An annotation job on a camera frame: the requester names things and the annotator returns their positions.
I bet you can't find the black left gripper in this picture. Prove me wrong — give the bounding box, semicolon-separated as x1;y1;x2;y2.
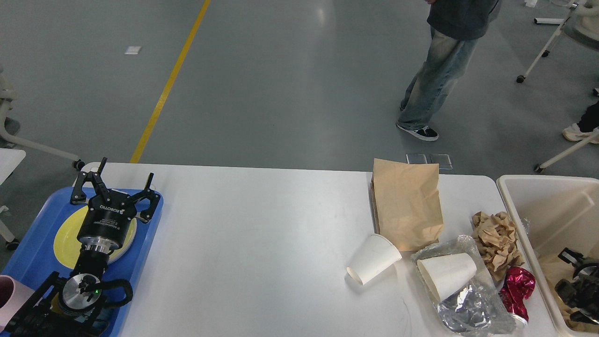
69;157;161;255

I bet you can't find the yellow plastic plate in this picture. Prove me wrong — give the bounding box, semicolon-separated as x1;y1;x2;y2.
53;206;137;269

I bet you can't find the white paper cup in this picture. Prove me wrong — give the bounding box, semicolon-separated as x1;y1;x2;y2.
416;252;477;304
346;233;402;286

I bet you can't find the large brown paper bag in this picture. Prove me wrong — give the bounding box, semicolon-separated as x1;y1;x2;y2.
372;158;445;251

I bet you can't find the teal mug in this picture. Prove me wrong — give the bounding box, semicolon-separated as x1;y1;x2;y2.
51;295;113;330

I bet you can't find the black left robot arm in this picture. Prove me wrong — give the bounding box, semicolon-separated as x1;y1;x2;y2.
1;158;163;337

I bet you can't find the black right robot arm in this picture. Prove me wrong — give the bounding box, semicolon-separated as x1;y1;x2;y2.
555;248;599;325

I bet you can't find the blue plastic tray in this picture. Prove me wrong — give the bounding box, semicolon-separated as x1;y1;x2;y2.
0;187;165;337

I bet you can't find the pink ribbed cup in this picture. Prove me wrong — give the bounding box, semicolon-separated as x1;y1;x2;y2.
0;275;35;331

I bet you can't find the left white chair base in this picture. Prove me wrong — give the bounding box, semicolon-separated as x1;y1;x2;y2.
0;66;86;171

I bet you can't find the white chair base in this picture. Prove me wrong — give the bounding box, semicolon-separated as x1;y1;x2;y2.
0;66;86;171
534;87;599;174

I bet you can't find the floor outlet plate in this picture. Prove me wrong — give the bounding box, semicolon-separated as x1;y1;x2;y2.
406;153;453;170

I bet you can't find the crumpled brown paper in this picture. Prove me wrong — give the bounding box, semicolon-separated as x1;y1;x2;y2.
471;212;525;282

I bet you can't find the person in jeans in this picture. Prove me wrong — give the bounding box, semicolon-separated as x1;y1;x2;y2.
396;0;502;141

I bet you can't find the red foil wrapper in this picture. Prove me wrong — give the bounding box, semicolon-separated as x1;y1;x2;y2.
500;266;536;325

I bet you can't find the beige plastic bin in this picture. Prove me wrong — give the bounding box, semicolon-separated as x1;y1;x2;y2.
497;175;599;337

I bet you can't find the white rolling stand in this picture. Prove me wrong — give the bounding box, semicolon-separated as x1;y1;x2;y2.
516;0;584;84

